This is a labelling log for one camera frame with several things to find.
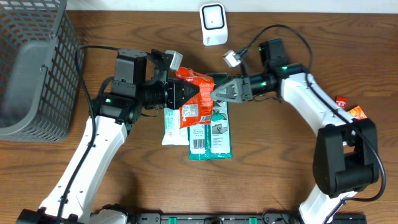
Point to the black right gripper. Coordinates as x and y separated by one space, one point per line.
239 90

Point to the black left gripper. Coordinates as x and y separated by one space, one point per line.
176 87

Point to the red Hacks candy bag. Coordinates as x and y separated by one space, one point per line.
198 109

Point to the white green small packet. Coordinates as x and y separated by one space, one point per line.
174 135

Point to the green 3M glove package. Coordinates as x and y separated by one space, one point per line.
211 141

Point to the red Nescafe packet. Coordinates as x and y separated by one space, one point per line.
341 102

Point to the orange box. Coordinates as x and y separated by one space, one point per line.
357 112

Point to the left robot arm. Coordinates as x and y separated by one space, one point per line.
111 120

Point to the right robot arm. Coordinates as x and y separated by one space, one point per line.
346 158

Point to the white barcode scanner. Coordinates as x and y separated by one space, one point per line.
213 24

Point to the grey plastic mesh basket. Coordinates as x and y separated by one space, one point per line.
39 82

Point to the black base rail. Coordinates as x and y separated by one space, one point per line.
155 218

